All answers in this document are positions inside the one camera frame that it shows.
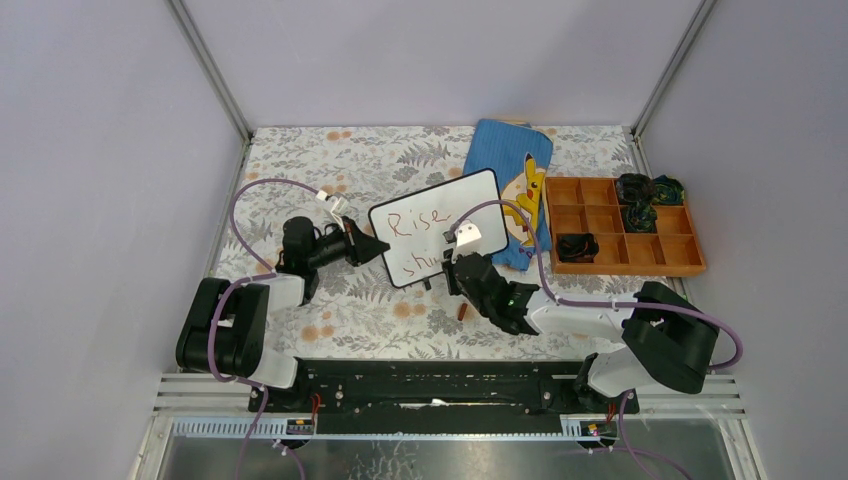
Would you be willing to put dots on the orange compartment tray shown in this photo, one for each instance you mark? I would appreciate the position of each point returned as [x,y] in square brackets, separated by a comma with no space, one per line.
[589,205]

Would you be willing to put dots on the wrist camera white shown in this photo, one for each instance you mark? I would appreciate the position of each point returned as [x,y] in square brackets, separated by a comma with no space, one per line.
[464,239]
[336,205]

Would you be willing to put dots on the black orange cloth roll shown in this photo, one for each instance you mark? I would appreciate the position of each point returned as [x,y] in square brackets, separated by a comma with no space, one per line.
[577,248]

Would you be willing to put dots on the blue Pikachu cloth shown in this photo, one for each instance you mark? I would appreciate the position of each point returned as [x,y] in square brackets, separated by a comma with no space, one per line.
[519,156]

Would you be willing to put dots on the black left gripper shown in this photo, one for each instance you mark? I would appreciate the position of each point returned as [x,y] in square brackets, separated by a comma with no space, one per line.
[361,247]

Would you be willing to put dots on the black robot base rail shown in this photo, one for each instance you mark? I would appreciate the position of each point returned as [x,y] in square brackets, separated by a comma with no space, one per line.
[429,400]

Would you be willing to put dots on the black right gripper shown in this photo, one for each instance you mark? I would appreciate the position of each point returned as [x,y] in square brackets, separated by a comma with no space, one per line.
[447,266]

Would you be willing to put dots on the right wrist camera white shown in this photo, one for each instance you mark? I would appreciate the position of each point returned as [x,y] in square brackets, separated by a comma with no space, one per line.
[464,239]

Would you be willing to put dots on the white whiteboard black frame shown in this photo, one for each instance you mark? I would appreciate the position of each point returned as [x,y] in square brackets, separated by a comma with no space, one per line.
[414,225]

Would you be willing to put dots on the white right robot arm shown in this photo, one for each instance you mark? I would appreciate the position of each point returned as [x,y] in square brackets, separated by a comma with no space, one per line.
[665,341]

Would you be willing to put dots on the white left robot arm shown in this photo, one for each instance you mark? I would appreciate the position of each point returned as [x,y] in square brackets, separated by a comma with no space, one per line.
[225,327]

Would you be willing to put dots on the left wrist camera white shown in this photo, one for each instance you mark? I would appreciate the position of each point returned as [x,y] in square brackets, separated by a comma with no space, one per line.
[336,205]

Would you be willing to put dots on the dark patterned cloth roll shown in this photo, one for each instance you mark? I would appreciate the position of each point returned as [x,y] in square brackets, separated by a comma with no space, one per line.
[639,218]
[668,191]
[635,188]

